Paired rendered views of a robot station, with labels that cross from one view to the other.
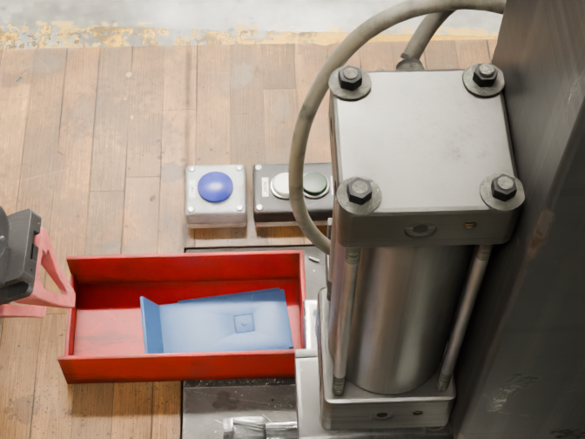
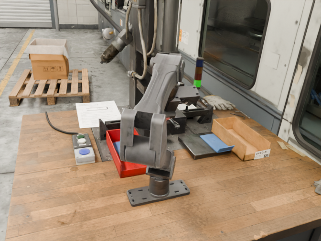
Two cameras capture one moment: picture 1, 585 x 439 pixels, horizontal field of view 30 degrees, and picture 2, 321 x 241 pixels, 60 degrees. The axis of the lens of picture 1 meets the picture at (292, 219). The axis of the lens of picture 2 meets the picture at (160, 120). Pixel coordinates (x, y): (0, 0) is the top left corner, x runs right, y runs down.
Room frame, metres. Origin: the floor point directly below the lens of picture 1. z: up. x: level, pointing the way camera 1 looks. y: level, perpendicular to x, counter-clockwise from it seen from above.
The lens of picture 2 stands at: (0.71, 1.01, 1.51)
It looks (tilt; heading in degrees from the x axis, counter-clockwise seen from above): 26 degrees down; 250
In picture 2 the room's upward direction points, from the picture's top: 4 degrees clockwise
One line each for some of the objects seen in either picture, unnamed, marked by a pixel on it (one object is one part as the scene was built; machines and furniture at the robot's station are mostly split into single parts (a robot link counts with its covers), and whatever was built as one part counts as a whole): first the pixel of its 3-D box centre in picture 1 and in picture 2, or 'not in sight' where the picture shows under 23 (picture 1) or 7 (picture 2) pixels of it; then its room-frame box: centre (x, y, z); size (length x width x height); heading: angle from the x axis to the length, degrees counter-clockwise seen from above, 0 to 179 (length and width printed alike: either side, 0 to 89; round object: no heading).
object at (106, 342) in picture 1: (186, 316); (127, 149); (0.52, 0.11, 0.93); 0.25 x 0.12 x 0.06; 93
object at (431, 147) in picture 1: (397, 265); (165, 25); (0.34, -0.06, 1.37); 0.11 x 0.09 x 0.30; 3
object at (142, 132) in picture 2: not in sight; (161, 123); (0.33, -0.07, 0.94); 0.20 x 0.10 x 0.07; 3
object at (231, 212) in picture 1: (216, 202); (84, 158); (0.68, 0.09, 0.90); 0.07 x 0.07 x 0.06; 3
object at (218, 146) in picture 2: not in sight; (216, 140); (0.15, 0.13, 0.93); 0.15 x 0.07 x 0.03; 95
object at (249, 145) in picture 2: not in sight; (239, 137); (0.03, 0.12, 0.93); 0.25 x 0.13 x 0.08; 93
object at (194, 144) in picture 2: not in sight; (203, 144); (0.19, 0.11, 0.91); 0.17 x 0.16 x 0.02; 3
